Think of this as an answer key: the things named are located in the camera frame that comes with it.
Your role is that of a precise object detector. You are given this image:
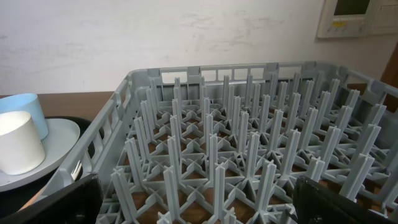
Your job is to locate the grey dishwasher rack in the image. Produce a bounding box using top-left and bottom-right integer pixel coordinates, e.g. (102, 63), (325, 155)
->
(39, 62), (397, 223)

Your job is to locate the light blue plastic cup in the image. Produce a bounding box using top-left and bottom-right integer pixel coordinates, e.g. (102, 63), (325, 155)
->
(1, 93), (49, 140)

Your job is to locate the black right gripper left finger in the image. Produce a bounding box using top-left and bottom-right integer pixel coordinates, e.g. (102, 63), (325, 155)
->
(1, 173), (103, 224)

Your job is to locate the white plastic cup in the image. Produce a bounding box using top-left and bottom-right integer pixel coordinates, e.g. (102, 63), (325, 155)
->
(1, 111), (45, 175)

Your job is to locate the light grey plate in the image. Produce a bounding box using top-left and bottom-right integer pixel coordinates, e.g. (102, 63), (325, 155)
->
(1, 118), (80, 192)

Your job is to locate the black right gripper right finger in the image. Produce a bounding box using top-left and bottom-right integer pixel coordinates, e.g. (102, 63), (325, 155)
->
(292, 175), (395, 224)

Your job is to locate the round black tray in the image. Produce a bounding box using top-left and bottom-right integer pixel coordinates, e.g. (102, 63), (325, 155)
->
(1, 116), (91, 218)

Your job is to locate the white plastic fork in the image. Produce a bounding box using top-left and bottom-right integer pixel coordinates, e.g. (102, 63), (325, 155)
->
(71, 161), (82, 180)

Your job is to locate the white wall control panel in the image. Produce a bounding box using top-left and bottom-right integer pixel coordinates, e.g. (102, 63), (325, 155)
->
(317, 0), (397, 39)

